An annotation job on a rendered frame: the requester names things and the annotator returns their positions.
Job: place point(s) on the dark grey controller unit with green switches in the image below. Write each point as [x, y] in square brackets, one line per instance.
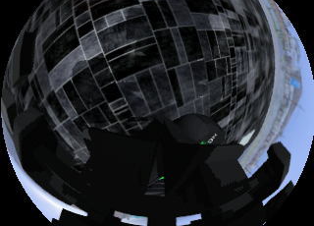
[201, 128]

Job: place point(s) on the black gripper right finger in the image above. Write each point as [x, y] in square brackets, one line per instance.
[181, 154]

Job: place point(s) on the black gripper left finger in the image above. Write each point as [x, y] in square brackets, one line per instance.
[137, 149]

